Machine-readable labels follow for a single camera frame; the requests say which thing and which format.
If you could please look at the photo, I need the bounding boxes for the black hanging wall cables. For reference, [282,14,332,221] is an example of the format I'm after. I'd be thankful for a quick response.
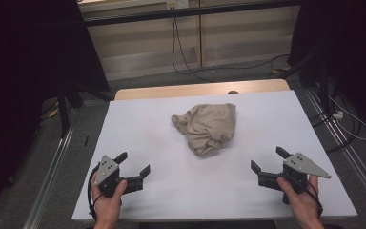
[171,8,291,84]

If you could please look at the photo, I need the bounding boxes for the black stand leg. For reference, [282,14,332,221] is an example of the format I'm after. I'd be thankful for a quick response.
[278,50,331,108]
[56,79,112,139]

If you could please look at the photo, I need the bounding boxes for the black floor cables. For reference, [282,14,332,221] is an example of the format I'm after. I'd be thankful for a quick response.
[309,85,363,154]

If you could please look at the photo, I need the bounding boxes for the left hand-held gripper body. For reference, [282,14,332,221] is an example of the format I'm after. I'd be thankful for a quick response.
[93,155,145,198]

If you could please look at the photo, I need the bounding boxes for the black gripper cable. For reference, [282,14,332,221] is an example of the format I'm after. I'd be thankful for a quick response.
[294,176,325,218]
[87,165,105,222]

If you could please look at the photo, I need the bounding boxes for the beige cloth garment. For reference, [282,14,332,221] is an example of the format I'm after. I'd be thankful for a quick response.
[171,102,237,158]

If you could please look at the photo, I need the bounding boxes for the person's left hand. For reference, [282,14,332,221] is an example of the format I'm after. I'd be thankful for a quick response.
[91,179,129,225]

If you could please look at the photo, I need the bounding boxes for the white floor cable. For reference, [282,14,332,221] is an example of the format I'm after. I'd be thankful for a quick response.
[328,94,366,142]

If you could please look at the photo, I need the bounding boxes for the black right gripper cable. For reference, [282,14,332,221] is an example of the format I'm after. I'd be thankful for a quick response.
[294,176,325,218]

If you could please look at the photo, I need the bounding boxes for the person's right hand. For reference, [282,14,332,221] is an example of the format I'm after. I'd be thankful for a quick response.
[276,174,324,227]

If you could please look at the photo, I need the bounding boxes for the white wall socket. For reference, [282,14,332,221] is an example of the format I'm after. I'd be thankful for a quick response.
[166,0,190,10]

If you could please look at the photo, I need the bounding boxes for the aluminium floor rail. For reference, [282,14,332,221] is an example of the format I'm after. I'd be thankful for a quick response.
[23,107,81,229]
[304,88,366,209]

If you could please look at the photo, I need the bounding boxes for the wooden table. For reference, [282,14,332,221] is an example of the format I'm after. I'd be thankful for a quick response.
[113,78,291,101]

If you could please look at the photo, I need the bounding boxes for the black horizontal frame bar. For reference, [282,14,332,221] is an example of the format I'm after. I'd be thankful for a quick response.
[83,0,300,29]

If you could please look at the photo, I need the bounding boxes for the black curtain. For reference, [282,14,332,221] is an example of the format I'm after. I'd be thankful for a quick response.
[0,0,112,218]
[286,0,366,135]

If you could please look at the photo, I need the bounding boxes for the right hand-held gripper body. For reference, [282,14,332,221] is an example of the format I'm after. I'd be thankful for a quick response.
[257,152,332,205]

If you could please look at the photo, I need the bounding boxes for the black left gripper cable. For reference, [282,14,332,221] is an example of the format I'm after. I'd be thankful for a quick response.
[87,165,105,222]

